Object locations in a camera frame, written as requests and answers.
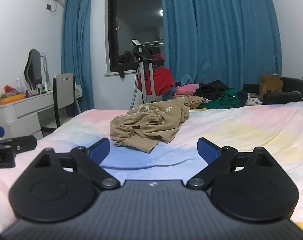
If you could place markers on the black garment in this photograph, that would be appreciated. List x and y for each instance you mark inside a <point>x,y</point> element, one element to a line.
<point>212,88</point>

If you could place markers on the garment steamer stand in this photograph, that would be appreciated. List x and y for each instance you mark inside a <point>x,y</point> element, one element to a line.
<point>141,52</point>

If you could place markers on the white vanity desk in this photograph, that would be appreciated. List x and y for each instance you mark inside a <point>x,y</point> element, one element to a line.
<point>24,110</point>

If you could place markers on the tan printed t-shirt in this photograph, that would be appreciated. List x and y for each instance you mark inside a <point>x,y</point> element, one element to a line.
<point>151,123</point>

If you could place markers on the red cloth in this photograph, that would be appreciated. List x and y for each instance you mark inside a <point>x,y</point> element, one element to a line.
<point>159,81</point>

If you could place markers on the wavy vanity mirror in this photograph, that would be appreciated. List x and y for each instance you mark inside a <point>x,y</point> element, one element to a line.
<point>34,67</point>

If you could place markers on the black sofa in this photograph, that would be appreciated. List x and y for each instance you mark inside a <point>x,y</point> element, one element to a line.
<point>294,90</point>

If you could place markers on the orange tray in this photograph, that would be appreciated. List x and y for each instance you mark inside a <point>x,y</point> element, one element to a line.
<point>10,99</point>

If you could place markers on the white patterned garment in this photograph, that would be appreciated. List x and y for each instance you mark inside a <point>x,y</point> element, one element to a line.
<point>254,100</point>

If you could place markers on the black wall socket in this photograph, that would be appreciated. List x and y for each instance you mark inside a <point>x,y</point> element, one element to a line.
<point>48,6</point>

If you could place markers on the yellow garment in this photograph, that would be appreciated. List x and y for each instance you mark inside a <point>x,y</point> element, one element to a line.
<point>201,109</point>

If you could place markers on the wide blue curtain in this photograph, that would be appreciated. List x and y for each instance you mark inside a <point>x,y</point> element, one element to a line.
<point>221,35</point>

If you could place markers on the green garment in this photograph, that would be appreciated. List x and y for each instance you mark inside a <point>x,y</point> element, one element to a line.
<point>224,101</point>

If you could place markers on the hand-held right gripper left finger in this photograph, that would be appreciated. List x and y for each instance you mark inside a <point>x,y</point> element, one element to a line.
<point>101,151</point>

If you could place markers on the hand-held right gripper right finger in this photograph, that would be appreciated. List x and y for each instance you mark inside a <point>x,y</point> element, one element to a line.
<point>207,152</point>

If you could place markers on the clear plastic bottle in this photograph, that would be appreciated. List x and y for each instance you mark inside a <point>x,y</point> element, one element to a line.
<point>19,85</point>

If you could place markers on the pastel bed sheet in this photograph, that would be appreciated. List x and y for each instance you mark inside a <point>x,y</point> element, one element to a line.
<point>254,130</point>

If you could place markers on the narrow blue curtain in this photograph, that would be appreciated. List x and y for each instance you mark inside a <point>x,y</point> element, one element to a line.
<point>76,55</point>

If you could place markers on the khaki garment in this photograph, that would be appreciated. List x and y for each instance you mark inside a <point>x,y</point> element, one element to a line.
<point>191,100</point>

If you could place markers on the brown paper bag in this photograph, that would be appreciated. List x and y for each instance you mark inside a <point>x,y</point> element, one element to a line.
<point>270,87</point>

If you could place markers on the grey backed chair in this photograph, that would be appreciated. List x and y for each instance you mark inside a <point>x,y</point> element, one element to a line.
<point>64,90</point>

